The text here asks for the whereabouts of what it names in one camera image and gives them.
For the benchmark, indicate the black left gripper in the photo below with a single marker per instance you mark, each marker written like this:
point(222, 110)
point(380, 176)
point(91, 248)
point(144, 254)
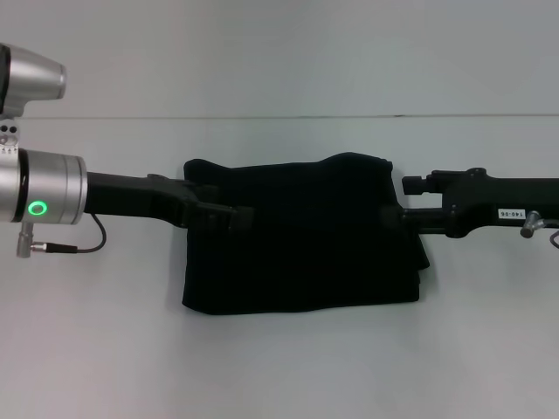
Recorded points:
point(140, 196)

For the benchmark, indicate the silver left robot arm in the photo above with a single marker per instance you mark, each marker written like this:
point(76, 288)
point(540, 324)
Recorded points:
point(39, 187)

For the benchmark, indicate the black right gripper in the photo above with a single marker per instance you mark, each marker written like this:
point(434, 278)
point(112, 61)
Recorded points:
point(493, 201)

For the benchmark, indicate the black shirt with FREE print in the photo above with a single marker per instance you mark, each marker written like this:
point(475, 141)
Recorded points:
point(305, 253)

